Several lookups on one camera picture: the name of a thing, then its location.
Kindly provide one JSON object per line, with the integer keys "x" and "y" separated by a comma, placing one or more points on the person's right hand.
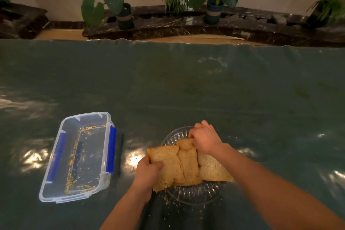
{"x": 206, "y": 138}

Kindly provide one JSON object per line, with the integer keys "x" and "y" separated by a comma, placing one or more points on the person's left hand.
{"x": 144, "y": 177}

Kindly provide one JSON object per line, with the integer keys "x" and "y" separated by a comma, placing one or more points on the person's right thumb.
{"x": 192, "y": 135}

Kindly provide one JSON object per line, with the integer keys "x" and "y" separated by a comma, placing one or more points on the person's left thumb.
{"x": 157, "y": 165}

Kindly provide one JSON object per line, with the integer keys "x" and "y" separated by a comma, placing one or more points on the large brown bread slice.
{"x": 169, "y": 165}

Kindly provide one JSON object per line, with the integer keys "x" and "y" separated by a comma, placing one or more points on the narrow brown bread slice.
{"x": 190, "y": 166}

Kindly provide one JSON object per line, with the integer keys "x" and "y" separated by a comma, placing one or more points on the person's right forearm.
{"x": 269, "y": 194}

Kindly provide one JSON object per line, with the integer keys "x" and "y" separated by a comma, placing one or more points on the person's left forearm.
{"x": 122, "y": 212}

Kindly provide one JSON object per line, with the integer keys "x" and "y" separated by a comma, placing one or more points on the clear ribbed glass plate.
{"x": 194, "y": 193}

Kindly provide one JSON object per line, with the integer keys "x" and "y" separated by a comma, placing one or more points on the green tablecloth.
{"x": 188, "y": 84}

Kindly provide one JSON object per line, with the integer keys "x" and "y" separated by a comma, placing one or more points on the clear plastic container blue clips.
{"x": 80, "y": 157}

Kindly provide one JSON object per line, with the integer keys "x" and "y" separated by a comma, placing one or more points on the dark marble planter ledge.
{"x": 24, "y": 22}
{"x": 242, "y": 29}

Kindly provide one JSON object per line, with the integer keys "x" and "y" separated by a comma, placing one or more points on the black plant pot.
{"x": 316, "y": 18}

